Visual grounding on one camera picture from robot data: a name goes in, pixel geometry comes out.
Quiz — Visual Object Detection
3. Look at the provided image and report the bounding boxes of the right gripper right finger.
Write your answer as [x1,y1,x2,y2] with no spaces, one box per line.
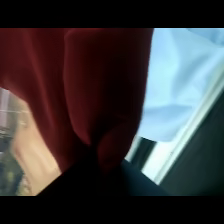
[99,158,168,197]

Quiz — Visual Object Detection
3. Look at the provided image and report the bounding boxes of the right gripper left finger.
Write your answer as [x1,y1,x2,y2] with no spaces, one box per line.
[37,156,101,197]

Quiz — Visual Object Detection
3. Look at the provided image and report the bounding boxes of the dark red garment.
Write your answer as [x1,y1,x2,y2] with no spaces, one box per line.
[0,27,155,175]

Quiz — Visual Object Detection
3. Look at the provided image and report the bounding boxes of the light blue garment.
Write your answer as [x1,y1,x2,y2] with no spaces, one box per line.
[137,27,224,143]

